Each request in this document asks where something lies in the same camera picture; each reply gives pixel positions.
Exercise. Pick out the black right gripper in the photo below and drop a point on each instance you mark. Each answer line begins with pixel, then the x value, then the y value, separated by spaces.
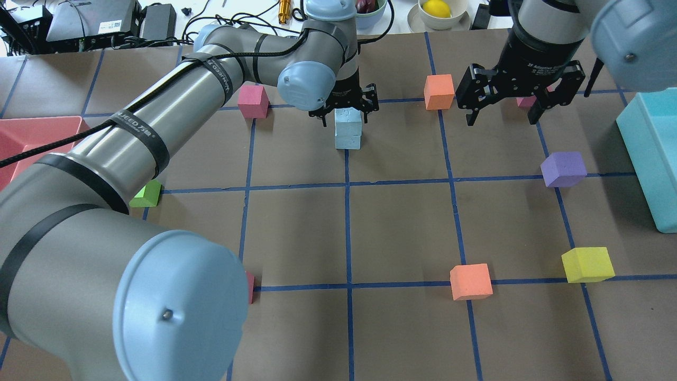
pixel 531 57

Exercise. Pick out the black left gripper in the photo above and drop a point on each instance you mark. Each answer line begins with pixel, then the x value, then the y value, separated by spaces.
pixel 346 91

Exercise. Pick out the light blue block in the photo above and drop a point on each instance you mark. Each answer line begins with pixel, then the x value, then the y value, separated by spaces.
pixel 347 141
pixel 348 122

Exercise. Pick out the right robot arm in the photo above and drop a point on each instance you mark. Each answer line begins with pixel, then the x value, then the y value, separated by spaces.
pixel 634 40

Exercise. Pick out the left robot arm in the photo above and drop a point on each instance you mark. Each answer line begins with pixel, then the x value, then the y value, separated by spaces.
pixel 119 298

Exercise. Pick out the pink block, far right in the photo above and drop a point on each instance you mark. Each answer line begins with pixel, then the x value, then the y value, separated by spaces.
pixel 528 102

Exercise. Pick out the pink block, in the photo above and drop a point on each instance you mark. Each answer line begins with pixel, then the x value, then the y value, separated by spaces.
pixel 251 284
pixel 253 101
pixel 528 102

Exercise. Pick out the orange block, far right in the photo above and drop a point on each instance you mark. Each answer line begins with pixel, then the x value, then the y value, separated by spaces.
pixel 439 92

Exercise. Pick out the orange block, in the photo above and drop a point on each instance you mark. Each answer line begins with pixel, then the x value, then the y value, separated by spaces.
pixel 470 282
pixel 439 92

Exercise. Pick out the purple block, right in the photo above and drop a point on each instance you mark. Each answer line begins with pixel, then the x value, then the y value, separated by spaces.
pixel 563 169

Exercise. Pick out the blue bowl with fruit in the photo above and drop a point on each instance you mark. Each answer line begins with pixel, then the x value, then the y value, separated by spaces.
pixel 369 13

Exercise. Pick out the pink block, far left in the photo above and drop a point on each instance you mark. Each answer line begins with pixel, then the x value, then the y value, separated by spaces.
pixel 253 101

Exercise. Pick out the white bowl with lemon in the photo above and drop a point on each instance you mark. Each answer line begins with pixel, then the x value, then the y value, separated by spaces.
pixel 439 16

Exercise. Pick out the teal plastic tray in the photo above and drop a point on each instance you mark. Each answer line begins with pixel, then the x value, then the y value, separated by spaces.
pixel 648 128

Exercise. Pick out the yellow foam block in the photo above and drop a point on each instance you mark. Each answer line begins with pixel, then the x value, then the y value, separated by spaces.
pixel 587 265

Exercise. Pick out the orange block, near right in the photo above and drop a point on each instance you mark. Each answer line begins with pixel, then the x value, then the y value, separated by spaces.
pixel 470 282

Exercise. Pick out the pink block, near left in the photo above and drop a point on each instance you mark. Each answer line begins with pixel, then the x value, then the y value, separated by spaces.
pixel 251 284

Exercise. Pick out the black power adapter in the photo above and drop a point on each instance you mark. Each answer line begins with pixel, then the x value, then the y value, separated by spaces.
pixel 159 22

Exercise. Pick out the green foam block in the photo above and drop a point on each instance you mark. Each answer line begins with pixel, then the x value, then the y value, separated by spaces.
pixel 148 196

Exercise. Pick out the pink plastic tray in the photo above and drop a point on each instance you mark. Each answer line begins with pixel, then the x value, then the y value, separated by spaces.
pixel 20 135

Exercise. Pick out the orange screwdriver handle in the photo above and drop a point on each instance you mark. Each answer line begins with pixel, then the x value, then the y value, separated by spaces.
pixel 284 11

